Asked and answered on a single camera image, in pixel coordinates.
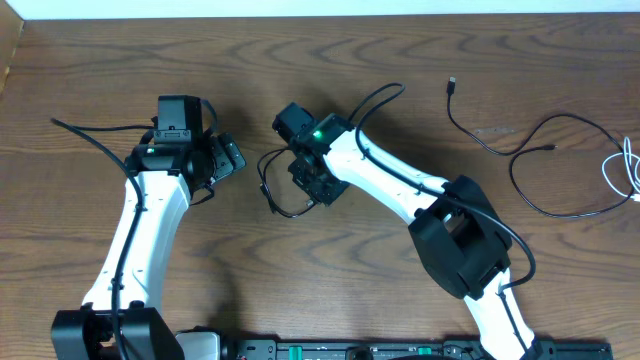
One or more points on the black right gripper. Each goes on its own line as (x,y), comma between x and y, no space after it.
(327,196)

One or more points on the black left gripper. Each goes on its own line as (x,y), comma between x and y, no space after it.
(226,156)

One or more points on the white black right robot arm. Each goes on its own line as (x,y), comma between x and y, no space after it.
(461,242)

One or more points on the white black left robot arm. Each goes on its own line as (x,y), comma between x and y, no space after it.
(120,316)

